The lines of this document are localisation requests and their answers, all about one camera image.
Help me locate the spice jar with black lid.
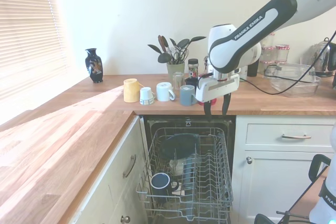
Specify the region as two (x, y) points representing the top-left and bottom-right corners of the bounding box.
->
(187, 58), (200, 79)

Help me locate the glass French press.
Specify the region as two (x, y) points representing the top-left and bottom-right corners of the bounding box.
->
(203, 55), (214, 76)

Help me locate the grey wire dishwasher rack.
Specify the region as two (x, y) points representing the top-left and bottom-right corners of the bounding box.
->
(135, 126), (234, 222)

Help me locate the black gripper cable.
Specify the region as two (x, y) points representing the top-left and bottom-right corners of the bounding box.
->
(239, 28), (336, 96)

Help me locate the black clamp stand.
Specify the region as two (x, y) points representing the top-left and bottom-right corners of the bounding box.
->
(254, 154), (332, 224)

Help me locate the black round plate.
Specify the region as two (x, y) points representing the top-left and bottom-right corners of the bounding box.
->
(160, 133), (200, 161)

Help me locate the dark blue painted vase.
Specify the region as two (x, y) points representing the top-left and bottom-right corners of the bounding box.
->
(85, 48), (104, 84)

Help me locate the dark navy mug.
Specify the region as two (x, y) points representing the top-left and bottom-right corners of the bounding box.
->
(184, 77), (200, 88)

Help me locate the plain white mug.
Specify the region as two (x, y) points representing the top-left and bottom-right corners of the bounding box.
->
(156, 82), (176, 102)

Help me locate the clear glass tumbler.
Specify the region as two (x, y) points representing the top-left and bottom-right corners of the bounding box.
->
(172, 71), (185, 90)

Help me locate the navy mug with white rim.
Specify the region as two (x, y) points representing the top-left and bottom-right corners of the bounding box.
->
(150, 172), (181, 197)

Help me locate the metal whisk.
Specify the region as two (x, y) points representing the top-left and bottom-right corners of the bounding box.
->
(170, 46), (182, 65)

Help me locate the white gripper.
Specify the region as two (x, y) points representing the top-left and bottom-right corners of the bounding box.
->
(195, 72), (241, 116)

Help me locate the red mug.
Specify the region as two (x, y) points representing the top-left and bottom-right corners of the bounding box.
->
(198, 98), (217, 106)

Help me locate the pale green utensil holder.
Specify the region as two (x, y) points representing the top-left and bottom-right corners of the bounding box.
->
(166, 62), (185, 83)

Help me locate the yellow mug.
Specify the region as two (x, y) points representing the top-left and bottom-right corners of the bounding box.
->
(123, 78), (145, 103)

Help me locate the grey mug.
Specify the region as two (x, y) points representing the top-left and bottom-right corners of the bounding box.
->
(180, 84), (197, 106)

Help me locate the white kitchen cabinet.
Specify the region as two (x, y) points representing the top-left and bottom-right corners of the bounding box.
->
(235, 115), (336, 224)
(70, 115), (148, 224)

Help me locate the stainless steel kettle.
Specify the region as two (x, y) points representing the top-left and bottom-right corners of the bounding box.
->
(311, 37), (336, 78)

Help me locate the small white patterned mug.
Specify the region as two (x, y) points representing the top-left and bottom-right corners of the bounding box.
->
(139, 87), (156, 105)

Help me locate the black slotted spoon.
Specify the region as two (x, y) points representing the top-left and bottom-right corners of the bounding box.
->
(177, 38), (190, 54)

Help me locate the black shaker bottle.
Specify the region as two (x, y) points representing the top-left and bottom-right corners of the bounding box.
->
(246, 61), (259, 77)

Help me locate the clear plastic lidded container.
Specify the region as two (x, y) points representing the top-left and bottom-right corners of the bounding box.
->
(263, 62), (321, 98)

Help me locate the cream window blind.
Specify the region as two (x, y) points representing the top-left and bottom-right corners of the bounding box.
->
(0, 0), (70, 104)

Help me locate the metal drawer handle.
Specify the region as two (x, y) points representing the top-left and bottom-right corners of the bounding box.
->
(122, 155), (137, 178)
(282, 134), (312, 140)

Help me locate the wooden spoon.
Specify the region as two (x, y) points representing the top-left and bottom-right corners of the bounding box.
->
(157, 35), (169, 53)

